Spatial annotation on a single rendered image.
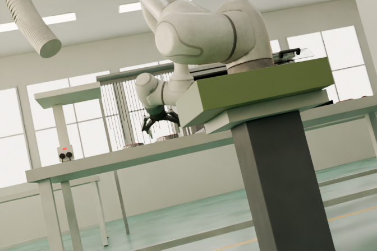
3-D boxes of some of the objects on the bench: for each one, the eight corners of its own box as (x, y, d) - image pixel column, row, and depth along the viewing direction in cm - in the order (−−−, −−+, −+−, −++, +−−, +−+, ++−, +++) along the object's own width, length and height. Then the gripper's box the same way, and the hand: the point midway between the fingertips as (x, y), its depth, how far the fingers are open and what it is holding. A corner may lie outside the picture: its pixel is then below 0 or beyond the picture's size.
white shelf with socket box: (115, 159, 263) (99, 80, 269) (48, 173, 256) (33, 93, 262) (115, 162, 298) (100, 92, 303) (56, 175, 291) (42, 103, 296)
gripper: (180, 94, 213) (189, 121, 230) (127, 107, 214) (139, 133, 231) (183, 107, 208) (191, 133, 225) (129, 120, 209) (141, 145, 226)
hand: (165, 131), depth 227 cm, fingers open, 13 cm apart
